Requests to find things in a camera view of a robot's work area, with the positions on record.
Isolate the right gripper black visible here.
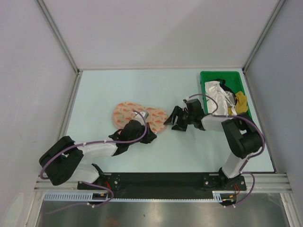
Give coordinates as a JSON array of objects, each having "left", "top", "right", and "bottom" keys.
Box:
[{"left": 163, "top": 105, "right": 195, "bottom": 131}]

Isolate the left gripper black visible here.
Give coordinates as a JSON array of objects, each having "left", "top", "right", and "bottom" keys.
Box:
[{"left": 128, "top": 122, "right": 157, "bottom": 146}]

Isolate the pink floral mesh laundry bag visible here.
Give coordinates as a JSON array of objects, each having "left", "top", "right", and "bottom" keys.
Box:
[{"left": 113, "top": 102, "right": 168, "bottom": 134}]

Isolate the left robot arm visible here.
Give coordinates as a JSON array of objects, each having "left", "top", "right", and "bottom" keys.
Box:
[{"left": 39, "top": 120, "right": 157, "bottom": 189}]

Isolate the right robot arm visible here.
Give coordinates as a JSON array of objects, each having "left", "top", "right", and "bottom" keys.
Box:
[{"left": 163, "top": 99, "right": 265, "bottom": 190}]

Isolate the white satin bra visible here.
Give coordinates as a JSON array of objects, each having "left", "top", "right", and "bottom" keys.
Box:
[{"left": 205, "top": 81, "right": 235, "bottom": 115}]

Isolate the grey black bra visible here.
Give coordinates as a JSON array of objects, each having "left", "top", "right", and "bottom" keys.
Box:
[{"left": 215, "top": 79, "right": 237, "bottom": 105}]

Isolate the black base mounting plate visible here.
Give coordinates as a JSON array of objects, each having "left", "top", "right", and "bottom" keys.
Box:
[{"left": 78, "top": 172, "right": 246, "bottom": 200}]

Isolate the mustard yellow garment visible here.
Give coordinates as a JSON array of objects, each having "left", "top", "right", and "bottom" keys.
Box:
[{"left": 228, "top": 91, "right": 249, "bottom": 115}]

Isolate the green plastic bin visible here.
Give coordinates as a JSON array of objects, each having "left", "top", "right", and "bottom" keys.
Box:
[{"left": 198, "top": 70, "right": 253, "bottom": 123}]

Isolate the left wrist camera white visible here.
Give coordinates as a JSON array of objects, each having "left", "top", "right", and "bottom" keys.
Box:
[{"left": 133, "top": 110, "right": 149, "bottom": 125}]

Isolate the white slotted cable duct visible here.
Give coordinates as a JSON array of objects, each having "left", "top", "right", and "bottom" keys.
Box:
[{"left": 44, "top": 191, "right": 235, "bottom": 203}]

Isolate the aluminium front frame rail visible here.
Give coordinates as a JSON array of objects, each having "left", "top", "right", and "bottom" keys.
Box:
[{"left": 34, "top": 173, "right": 293, "bottom": 193}]

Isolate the right aluminium frame post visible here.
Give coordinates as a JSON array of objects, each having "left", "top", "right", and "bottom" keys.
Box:
[{"left": 242, "top": 0, "right": 287, "bottom": 74}]

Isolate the aluminium frame post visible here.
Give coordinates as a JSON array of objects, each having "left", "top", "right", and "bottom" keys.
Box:
[
  {"left": 242, "top": 0, "right": 287, "bottom": 74},
  {"left": 35, "top": 0, "right": 80, "bottom": 75}
]

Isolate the left aluminium frame post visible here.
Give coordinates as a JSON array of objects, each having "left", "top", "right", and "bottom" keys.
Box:
[{"left": 35, "top": 0, "right": 80, "bottom": 75}]

